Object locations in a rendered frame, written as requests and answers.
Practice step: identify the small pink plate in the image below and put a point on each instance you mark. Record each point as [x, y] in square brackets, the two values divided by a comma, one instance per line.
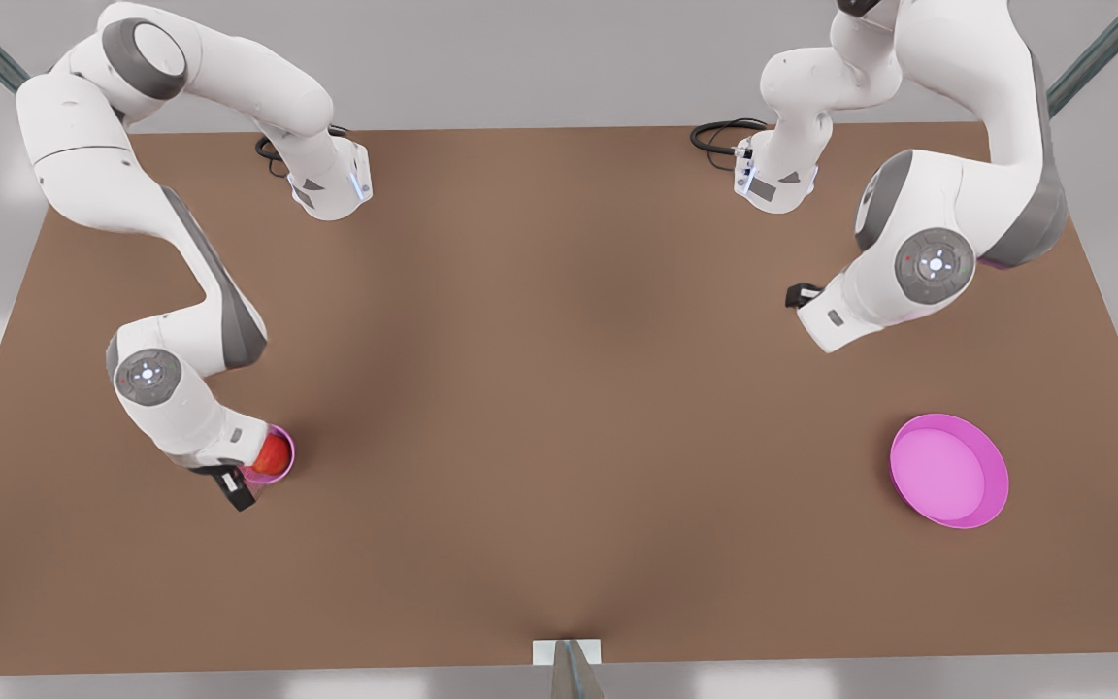
[289, 456]

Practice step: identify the red apple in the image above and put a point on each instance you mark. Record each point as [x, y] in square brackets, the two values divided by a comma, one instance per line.
[275, 454]

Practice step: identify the pink bowl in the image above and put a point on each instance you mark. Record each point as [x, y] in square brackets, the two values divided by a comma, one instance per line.
[947, 471]

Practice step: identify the white post foot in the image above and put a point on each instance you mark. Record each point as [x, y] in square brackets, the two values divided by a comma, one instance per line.
[542, 651]

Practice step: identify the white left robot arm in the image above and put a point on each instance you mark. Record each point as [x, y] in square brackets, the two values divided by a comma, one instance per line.
[986, 184]

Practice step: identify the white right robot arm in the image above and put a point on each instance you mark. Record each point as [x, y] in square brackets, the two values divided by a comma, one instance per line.
[93, 184]

